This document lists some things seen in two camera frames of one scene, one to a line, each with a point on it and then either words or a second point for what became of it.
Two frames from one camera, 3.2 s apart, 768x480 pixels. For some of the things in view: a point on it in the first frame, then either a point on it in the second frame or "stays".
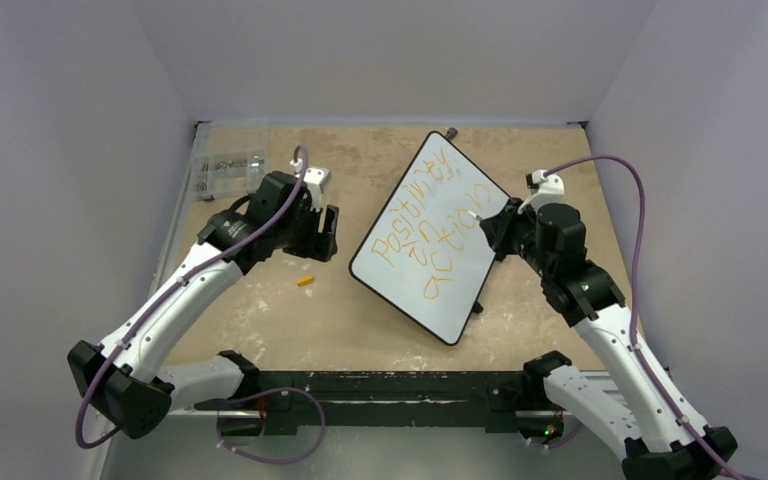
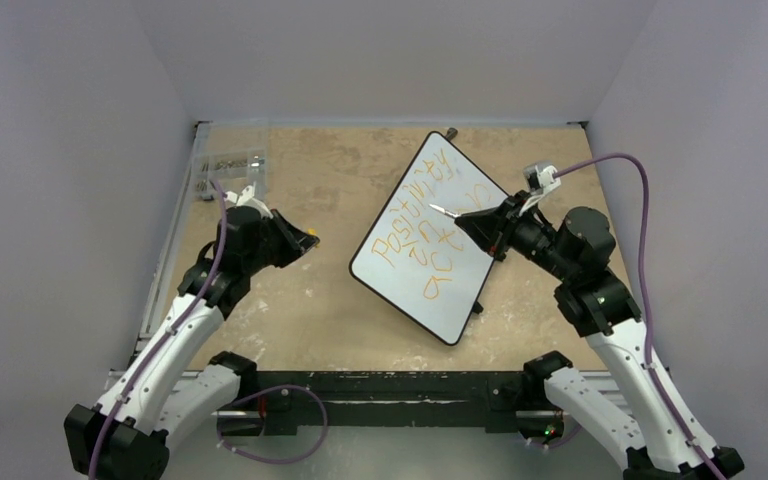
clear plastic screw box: (227, 174) stays
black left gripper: (319, 245) → (296, 242)
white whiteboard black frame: (424, 255) stays
